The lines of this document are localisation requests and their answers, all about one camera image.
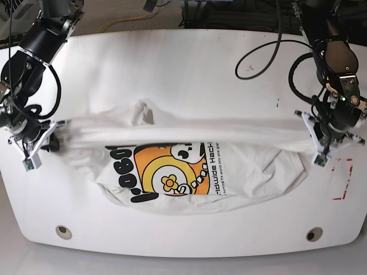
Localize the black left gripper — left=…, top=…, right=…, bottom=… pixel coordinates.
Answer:
left=314, top=96, right=366, bottom=140

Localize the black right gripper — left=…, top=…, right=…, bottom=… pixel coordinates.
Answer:
left=1, top=104, right=60, bottom=152

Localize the white printed T-shirt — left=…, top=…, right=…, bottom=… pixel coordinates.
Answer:
left=55, top=101, right=314, bottom=215

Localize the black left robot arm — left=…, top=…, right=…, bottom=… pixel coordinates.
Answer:
left=292, top=1, right=366, bottom=141

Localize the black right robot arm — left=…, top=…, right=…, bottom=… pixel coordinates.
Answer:
left=1, top=1, right=84, bottom=156

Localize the red tape rectangle marking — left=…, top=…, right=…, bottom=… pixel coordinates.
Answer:
left=329, top=158, right=354, bottom=201

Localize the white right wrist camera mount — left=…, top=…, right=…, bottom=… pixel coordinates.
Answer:
left=8, top=120, right=67, bottom=171

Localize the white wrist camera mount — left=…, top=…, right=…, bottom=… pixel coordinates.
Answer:
left=8, top=120, right=67, bottom=171
left=294, top=110, right=366, bottom=167

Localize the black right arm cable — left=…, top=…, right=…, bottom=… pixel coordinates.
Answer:
left=22, top=64, right=63, bottom=121

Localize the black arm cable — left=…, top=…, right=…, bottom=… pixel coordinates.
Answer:
left=235, top=0, right=327, bottom=108
left=22, top=64, right=63, bottom=121

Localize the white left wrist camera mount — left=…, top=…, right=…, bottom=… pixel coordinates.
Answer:
left=294, top=110, right=366, bottom=167

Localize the left table cable grommet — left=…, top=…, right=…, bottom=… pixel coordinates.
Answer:
left=56, top=225, right=72, bottom=240

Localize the table cable grommet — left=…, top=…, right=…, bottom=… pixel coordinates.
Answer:
left=306, top=227, right=323, bottom=242
left=56, top=225, right=72, bottom=240

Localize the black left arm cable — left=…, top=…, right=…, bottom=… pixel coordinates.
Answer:
left=235, top=0, right=327, bottom=108

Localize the right table cable grommet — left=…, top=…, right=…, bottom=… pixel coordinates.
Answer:
left=306, top=227, right=323, bottom=242

